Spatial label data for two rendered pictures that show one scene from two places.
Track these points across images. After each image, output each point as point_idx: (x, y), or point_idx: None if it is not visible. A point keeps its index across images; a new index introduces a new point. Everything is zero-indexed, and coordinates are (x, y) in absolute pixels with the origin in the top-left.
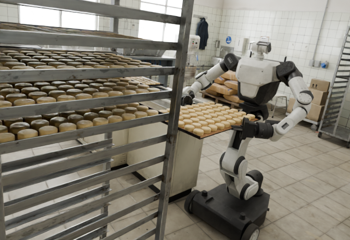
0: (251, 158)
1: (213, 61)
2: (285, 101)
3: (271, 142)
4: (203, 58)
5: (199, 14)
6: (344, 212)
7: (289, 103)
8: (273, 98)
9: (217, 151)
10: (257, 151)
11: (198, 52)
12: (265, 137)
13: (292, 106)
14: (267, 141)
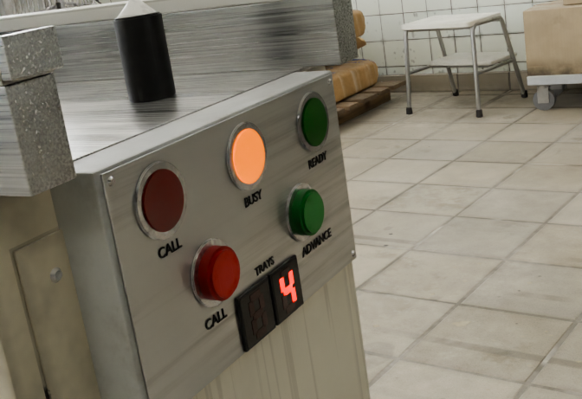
0: (559, 326)
1: None
2: (494, 42)
3: (568, 210)
4: None
5: None
6: None
7: (527, 35)
8: (444, 45)
9: (370, 364)
10: (549, 279)
11: None
12: None
13: (544, 42)
14: (550, 215)
